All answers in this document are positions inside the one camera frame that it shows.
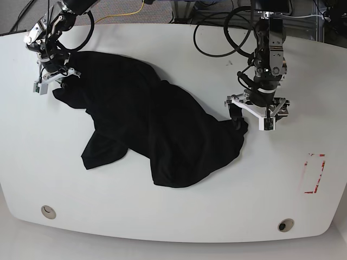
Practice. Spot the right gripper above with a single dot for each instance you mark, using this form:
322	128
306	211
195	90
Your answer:
53	67

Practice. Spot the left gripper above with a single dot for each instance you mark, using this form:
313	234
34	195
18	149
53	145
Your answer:
260	97

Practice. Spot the black t-shirt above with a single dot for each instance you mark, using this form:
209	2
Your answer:
134	109

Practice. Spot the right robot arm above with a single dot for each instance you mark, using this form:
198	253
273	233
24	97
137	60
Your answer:
43	39

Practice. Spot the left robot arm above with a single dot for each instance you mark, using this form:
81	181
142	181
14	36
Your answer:
269	64

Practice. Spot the red tape rectangle marking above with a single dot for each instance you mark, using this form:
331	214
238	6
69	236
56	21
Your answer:
313	170

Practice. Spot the right table grommet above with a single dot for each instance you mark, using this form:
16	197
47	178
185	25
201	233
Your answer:
286	225

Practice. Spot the table grommet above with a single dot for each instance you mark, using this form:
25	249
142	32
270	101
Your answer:
48	212
286	225

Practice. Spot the left table grommet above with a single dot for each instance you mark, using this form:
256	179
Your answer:
48	212

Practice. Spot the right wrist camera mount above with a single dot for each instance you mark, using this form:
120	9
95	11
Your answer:
41	85

